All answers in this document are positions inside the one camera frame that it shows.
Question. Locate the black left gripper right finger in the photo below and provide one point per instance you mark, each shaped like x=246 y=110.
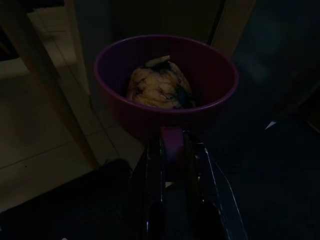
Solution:
x=207 y=200

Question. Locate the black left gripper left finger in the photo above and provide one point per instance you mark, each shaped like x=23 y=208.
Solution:
x=152 y=200

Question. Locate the purple mug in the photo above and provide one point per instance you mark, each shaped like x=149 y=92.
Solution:
x=140 y=117

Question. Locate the dark blue floor mat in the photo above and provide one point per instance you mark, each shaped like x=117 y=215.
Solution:
x=62 y=200

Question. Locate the brown lumpy food piece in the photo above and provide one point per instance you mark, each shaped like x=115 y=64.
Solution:
x=156 y=87

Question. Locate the light wooden table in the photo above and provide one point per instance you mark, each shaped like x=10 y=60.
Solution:
x=37 y=62

